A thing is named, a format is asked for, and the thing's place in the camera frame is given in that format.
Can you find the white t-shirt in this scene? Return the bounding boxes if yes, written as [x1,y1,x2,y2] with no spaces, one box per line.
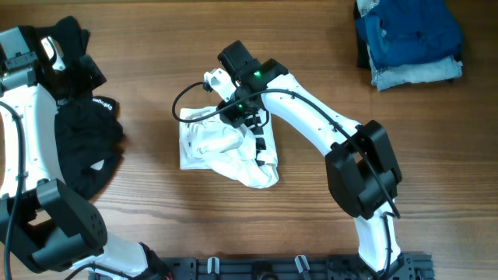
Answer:
[179,110,279,189]

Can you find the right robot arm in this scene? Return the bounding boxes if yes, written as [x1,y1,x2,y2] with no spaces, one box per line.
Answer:
[217,40,402,278]

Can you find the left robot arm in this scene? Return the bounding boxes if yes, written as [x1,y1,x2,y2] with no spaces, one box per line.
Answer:
[1,26,173,279]

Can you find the black garment under blue stack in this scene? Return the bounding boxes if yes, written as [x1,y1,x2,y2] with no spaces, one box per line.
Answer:
[352,3,464,83]

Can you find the folded dark blue garment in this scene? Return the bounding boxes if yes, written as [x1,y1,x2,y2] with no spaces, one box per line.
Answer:
[355,0,464,68]

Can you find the folded light blue jeans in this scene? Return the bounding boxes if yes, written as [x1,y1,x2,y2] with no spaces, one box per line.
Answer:
[356,0,464,93]

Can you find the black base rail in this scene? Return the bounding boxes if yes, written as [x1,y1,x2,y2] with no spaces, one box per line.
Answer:
[163,253,435,280]

